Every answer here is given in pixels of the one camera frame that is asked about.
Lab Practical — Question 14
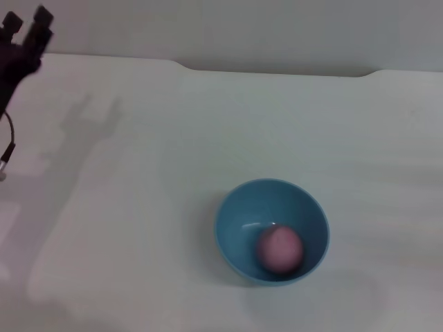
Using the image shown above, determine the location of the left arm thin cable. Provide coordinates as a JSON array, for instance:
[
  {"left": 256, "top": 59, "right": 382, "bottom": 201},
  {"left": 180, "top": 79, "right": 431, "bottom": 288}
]
[{"left": 0, "top": 111, "right": 17, "bottom": 182}]

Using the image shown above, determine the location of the pink peach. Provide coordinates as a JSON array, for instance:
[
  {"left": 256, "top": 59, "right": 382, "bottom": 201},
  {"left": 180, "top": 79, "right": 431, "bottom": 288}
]
[{"left": 256, "top": 225, "right": 305, "bottom": 275}]

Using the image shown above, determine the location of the blue bowl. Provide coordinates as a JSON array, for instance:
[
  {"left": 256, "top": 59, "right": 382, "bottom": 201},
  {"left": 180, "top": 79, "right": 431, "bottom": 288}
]
[{"left": 213, "top": 178, "right": 331, "bottom": 288}]

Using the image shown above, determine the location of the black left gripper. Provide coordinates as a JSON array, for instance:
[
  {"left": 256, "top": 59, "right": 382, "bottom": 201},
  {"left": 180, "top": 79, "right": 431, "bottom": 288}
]
[{"left": 0, "top": 5, "right": 55, "bottom": 121}]

